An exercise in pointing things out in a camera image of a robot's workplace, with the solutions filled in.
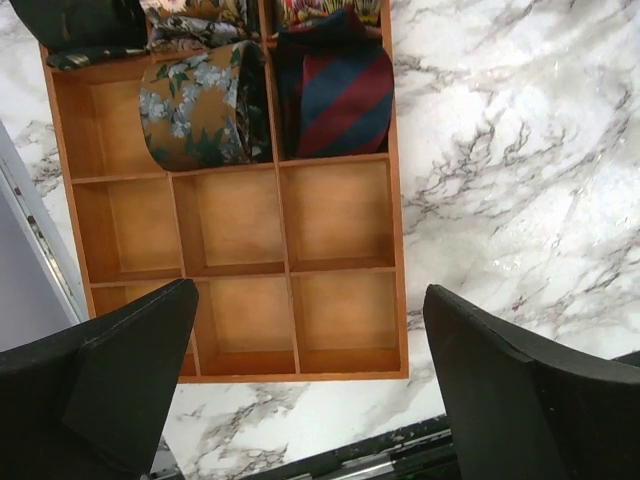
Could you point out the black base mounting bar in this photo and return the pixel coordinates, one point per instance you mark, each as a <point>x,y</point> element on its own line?
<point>422,450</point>

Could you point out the grey floral rolled tie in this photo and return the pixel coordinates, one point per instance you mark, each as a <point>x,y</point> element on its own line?
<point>183,25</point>

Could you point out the navy maroon striped rolled tie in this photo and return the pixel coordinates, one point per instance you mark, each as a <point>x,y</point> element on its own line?
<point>336,86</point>

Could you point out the dark green rolled tie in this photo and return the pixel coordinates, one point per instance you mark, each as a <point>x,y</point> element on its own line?
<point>82,33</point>

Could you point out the aluminium table edge rail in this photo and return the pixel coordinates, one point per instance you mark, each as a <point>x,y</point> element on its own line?
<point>42,236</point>

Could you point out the orange wooden divided tray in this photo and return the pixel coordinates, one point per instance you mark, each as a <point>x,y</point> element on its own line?
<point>298,262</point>

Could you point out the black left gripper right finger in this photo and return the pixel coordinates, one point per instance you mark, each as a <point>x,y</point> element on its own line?
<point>521,406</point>

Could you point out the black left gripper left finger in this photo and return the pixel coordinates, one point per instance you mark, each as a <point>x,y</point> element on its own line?
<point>91,401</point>

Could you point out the gold floral rolled tie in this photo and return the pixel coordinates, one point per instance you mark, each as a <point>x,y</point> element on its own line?
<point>208,110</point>

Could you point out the colourful patterned rolled tie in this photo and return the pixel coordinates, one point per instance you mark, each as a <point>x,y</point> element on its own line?
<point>294,12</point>

